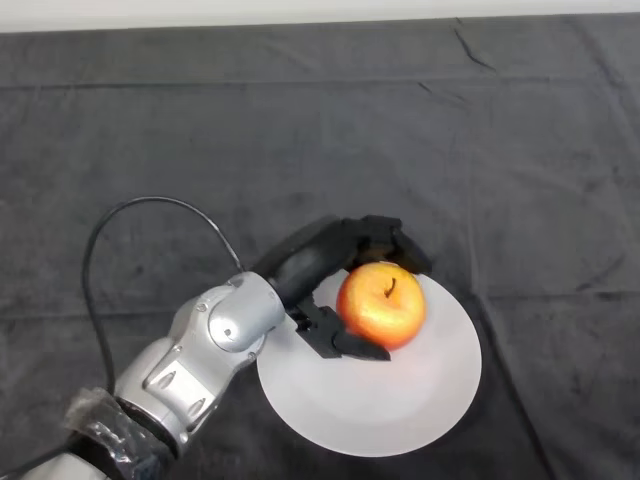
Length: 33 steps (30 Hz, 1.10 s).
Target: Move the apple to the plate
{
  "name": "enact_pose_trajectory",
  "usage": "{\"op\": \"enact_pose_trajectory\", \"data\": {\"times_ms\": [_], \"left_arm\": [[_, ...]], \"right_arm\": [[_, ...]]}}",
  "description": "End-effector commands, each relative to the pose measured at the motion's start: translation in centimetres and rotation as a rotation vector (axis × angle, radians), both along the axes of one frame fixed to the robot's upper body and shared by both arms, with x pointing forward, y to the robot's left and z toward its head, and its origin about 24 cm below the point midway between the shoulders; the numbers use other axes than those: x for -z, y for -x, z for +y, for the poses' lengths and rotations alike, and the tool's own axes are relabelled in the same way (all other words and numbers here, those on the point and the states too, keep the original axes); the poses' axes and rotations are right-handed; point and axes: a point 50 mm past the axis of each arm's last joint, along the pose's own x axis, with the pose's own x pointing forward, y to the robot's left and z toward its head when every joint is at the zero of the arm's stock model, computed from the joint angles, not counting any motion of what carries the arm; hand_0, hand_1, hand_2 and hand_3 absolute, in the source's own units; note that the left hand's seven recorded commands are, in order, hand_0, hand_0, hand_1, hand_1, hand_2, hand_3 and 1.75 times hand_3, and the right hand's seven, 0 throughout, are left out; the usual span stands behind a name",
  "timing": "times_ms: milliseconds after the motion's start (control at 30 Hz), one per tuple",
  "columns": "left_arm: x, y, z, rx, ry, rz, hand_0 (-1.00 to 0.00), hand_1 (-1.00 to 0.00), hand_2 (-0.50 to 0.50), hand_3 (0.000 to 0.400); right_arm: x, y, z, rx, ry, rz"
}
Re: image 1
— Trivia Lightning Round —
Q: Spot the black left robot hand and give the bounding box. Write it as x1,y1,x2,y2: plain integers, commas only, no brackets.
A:
252,214,434,362

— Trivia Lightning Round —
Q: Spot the red yellow apple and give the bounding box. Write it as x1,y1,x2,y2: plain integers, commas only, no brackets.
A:
335,261,427,351

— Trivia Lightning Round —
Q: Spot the round white plate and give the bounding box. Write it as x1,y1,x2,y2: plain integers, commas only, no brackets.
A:
255,272,483,458

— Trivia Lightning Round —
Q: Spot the black cloth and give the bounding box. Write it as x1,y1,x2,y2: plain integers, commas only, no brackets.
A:
0,15,640,480

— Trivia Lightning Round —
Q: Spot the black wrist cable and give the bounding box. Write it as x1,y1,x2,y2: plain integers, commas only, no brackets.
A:
82,197,246,392

